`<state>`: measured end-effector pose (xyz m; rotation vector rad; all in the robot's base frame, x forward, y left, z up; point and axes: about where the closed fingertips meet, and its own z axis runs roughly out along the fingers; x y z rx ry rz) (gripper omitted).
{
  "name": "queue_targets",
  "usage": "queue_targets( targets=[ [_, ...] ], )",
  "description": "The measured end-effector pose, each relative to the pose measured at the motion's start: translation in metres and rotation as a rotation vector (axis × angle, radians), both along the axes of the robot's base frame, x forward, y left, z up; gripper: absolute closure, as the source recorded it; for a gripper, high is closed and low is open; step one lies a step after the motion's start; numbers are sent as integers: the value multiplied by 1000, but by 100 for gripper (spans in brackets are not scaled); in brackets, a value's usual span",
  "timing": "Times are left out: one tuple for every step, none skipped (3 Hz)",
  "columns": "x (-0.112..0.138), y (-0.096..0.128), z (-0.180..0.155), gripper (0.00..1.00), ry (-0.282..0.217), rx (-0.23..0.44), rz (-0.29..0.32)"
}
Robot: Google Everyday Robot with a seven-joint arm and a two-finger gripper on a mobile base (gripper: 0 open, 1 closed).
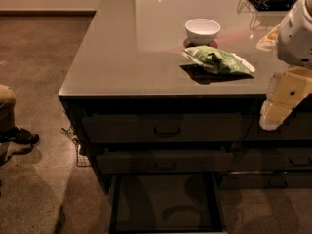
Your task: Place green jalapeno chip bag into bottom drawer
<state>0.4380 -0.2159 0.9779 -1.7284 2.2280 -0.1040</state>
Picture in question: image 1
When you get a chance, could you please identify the wire rack on floor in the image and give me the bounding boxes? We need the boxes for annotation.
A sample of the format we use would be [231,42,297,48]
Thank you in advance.
[60,127,91,168]

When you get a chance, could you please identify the top right drawer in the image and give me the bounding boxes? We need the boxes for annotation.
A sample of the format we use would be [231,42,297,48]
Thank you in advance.
[245,112,312,141]

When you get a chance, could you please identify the dark drawer cabinet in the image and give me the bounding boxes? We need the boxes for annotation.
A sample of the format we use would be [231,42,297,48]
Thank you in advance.
[59,0,311,188]

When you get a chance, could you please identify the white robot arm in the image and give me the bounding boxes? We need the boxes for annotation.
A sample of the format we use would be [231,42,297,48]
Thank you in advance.
[256,0,312,131]

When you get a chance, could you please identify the middle left drawer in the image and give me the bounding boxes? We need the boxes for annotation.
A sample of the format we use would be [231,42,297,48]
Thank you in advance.
[96,149,234,174]

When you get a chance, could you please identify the middle right drawer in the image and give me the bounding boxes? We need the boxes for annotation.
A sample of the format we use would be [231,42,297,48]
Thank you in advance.
[229,147,312,172]

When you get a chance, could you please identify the top left drawer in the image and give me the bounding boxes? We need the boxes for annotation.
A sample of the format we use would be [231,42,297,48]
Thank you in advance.
[81,113,254,144]

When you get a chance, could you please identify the black shoe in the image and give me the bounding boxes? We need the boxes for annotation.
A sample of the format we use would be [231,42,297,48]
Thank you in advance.
[0,127,39,145]

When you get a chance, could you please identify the white ceramic bowl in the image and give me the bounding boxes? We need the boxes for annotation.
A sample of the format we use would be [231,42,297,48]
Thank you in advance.
[185,19,220,45]

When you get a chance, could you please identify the green jalapeno chip bag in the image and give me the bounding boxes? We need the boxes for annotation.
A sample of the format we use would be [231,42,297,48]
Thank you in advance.
[181,46,255,75]

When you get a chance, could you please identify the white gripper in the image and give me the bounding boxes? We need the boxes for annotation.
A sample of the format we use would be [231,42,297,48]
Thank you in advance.
[259,65,312,131]

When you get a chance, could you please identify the clear plastic snack bag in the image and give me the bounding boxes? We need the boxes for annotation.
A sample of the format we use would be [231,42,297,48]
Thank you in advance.
[256,25,280,51]

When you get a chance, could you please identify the open bottom drawer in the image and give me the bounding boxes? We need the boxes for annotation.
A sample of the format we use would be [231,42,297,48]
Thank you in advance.
[107,173,227,234]

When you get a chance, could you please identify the bottom right drawer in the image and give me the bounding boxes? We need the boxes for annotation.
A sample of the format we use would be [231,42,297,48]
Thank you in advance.
[216,171,312,189]

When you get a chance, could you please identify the person's leg khaki trousers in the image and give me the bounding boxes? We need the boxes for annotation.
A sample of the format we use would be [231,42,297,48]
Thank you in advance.
[0,84,16,132]

